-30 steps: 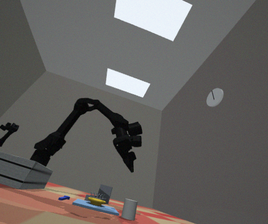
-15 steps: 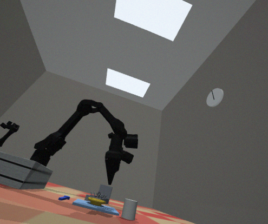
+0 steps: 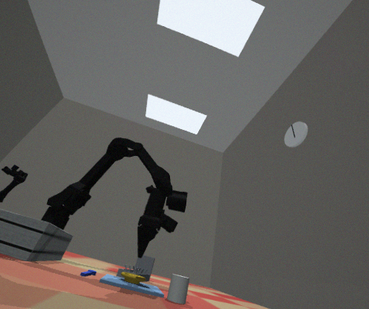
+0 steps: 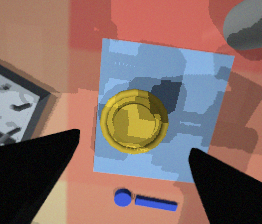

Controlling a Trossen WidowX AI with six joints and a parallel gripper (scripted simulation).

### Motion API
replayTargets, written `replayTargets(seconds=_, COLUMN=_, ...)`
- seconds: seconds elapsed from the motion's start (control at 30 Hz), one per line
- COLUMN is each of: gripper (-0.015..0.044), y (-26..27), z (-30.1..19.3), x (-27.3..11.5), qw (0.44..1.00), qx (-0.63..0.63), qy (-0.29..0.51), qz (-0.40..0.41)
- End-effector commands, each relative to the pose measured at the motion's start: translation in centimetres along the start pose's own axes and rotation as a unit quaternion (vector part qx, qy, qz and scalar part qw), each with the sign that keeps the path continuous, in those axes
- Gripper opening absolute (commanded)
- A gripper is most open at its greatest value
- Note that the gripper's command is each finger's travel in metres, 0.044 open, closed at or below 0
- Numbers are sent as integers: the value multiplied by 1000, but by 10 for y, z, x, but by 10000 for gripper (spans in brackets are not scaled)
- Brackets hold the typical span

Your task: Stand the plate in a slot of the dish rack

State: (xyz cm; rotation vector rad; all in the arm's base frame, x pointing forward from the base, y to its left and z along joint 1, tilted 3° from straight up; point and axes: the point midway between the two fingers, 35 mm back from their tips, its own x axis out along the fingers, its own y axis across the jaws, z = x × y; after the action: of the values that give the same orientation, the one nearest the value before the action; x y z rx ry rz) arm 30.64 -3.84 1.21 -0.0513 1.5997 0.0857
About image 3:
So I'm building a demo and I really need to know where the olive yellow round plate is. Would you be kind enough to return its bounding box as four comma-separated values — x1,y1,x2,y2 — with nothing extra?
121,272,145,284

